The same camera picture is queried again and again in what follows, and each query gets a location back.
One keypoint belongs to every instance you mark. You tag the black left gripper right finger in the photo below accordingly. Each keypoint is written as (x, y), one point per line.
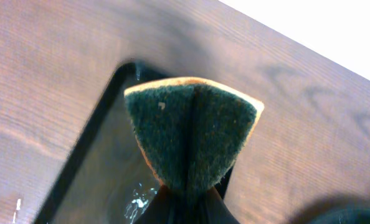
(211, 209)

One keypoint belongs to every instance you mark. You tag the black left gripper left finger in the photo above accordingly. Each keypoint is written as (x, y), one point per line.
(165, 208)

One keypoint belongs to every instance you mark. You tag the black rectangular water tray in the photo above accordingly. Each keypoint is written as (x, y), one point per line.
(105, 178)

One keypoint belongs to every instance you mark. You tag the round black serving tray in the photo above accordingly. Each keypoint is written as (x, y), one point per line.
(344, 216)

